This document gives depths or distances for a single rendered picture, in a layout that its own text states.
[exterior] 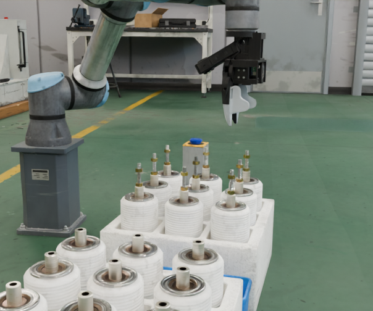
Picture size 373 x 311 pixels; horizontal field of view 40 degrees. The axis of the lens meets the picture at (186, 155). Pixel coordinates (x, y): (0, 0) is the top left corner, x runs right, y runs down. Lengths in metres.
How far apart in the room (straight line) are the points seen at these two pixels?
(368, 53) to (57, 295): 5.89
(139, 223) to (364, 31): 5.43
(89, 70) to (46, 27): 5.30
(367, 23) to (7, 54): 3.99
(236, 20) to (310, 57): 5.36
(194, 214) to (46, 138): 0.66
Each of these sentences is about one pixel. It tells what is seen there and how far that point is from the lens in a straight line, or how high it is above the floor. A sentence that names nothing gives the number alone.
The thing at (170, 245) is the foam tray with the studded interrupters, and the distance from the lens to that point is 1.24.
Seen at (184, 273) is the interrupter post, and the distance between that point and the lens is 0.85.
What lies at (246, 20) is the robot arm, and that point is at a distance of 1.15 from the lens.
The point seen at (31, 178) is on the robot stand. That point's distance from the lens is 1.75.
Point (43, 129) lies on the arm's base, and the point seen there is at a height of 0.35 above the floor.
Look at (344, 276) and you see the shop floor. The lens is 1.54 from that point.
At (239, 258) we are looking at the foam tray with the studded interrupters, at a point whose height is 0.15.
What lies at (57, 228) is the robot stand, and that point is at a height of 0.03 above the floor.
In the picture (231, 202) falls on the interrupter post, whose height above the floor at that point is 0.26.
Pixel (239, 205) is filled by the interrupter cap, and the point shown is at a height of 0.25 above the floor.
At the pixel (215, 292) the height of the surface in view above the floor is 0.20.
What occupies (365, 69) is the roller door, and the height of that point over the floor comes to 0.31.
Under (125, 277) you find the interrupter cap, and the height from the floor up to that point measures 0.25.
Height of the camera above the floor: 0.65
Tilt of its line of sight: 13 degrees down
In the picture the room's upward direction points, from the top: 1 degrees clockwise
